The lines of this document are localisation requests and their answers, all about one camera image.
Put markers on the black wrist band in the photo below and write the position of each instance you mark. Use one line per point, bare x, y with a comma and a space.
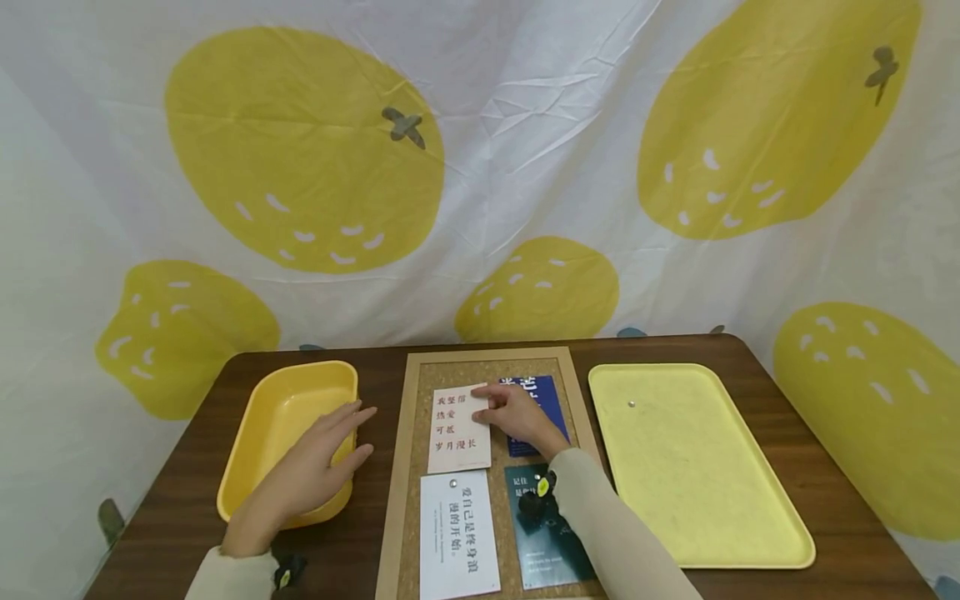
289, 572
537, 497

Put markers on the white card with black text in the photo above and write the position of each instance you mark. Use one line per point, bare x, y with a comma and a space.
457, 542

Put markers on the person's left index finger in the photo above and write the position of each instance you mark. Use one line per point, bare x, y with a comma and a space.
354, 417

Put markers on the white card with red text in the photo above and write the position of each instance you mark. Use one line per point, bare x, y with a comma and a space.
456, 437

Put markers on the flat yellow tray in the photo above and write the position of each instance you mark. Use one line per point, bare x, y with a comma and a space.
690, 467

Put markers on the person's left thumb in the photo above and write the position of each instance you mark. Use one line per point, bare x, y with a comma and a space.
354, 463

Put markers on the person's right thumb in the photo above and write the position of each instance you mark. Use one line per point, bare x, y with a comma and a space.
489, 415

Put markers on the person's right index finger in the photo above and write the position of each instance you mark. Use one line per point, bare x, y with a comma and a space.
491, 390

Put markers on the teal card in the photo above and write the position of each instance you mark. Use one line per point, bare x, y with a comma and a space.
551, 554

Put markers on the dark blue card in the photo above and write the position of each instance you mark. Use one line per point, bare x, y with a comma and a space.
546, 392

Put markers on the wood framed cork board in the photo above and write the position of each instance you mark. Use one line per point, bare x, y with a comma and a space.
397, 467

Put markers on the person's left forearm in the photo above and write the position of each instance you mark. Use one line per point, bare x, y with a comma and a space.
232, 577

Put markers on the person's right forearm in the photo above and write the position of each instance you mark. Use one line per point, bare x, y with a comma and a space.
615, 533

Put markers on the person's left hand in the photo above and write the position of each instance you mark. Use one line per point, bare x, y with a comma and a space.
300, 483

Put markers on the deep yellow plastic bin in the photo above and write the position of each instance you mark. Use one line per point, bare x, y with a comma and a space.
277, 417

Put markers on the person's right hand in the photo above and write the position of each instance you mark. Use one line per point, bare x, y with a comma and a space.
525, 421

